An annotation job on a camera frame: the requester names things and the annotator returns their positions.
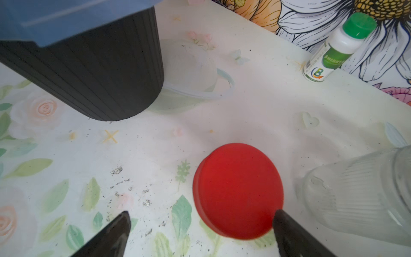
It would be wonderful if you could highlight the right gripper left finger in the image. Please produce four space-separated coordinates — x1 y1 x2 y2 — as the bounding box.
72 211 131 257

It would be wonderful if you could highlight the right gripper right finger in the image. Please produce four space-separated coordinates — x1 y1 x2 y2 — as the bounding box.
273 209 336 257

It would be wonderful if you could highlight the red-lid peanut jar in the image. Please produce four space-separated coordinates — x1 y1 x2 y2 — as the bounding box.
193 143 284 241

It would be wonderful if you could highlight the green-lid peanut jar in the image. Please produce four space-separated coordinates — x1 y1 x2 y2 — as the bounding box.
297 146 411 246

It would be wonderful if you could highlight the black trash bin with liner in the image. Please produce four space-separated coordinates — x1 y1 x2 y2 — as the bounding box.
1 1 164 122

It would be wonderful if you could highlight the small green-cap white bottle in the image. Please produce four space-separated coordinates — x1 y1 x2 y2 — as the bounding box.
302 12 377 82

